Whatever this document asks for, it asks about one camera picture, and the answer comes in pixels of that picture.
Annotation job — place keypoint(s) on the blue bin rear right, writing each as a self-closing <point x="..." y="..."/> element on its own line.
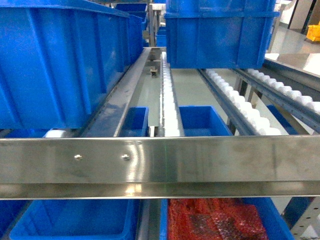
<point x="202" y="121"/>

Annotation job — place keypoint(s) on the yellow mop bucket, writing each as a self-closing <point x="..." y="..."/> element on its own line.
<point x="313" y="33"/>

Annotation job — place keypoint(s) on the large blue bin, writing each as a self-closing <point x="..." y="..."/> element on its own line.
<point x="59" y="59"/>
<point x="218" y="34"/>

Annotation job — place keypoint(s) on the blue bin with red wrap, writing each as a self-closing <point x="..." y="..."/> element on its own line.
<point x="276" y="228"/>

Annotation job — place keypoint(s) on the large blue bin upper right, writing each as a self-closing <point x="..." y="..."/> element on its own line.
<point x="218" y="34"/>

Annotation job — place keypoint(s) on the large blue bin upper left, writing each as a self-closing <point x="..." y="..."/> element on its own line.
<point x="59" y="59"/>

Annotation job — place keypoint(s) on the red bubble wrap bags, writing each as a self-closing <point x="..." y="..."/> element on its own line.
<point x="214" y="219"/>

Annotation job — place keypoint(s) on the blue bin front left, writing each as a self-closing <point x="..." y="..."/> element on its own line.
<point x="94" y="219"/>

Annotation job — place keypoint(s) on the small stainless steel table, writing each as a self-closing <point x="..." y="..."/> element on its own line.
<point x="301" y="67"/>

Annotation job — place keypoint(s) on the steel flow rack shelf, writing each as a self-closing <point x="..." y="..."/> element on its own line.
<point x="95" y="162"/>

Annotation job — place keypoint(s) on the blue bin rear left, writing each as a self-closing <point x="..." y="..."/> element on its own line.
<point x="136" y="122"/>

